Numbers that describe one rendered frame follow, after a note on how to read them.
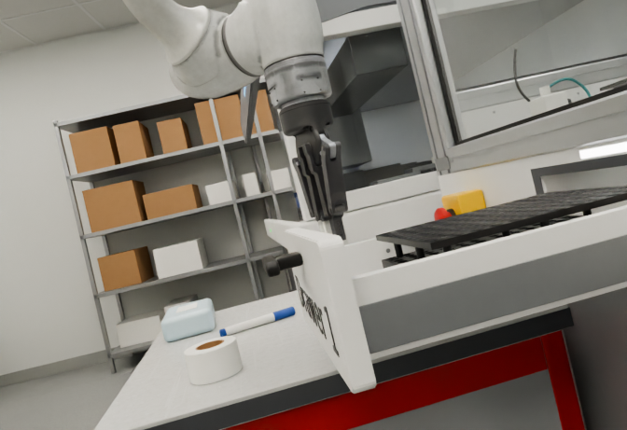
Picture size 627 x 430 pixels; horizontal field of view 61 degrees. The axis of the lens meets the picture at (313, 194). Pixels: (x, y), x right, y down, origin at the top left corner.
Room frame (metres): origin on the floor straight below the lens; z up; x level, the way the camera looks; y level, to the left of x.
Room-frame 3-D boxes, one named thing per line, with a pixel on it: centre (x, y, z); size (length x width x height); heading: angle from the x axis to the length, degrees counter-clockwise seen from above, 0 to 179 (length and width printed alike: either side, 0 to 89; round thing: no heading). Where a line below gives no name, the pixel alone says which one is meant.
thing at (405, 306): (0.54, -0.19, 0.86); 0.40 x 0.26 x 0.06; 98
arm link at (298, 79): (0.76, -0.02, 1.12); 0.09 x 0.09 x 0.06
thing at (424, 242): (0.52, -0.08, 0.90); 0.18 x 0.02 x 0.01; 8
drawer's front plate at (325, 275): (0.51, 0.02, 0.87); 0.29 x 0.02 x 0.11; 8
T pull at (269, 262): (0.51, 0.04, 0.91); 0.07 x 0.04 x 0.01; 8
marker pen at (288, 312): (0.94, 0.15, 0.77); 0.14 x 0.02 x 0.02; 111
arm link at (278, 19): (0.77, -0.01, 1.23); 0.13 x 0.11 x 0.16; 50
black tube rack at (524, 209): (0.54, -0.18, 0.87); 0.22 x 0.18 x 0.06; 98
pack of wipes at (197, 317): (1.05, 0.29, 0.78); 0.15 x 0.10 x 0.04; 11
